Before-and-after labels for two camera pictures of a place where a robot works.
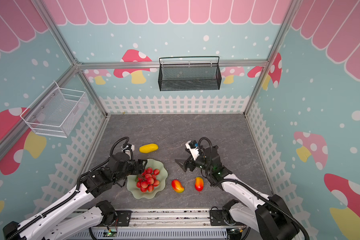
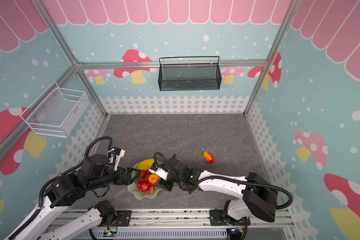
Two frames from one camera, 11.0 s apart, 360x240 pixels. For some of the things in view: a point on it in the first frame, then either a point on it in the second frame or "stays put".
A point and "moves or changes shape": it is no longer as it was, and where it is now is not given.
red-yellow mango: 177,186 moves or changes shape
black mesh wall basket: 190,76 stays put
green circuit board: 110,233 stays put
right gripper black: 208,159 to 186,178
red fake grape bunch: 147,180 stays put
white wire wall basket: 56,112 stays put
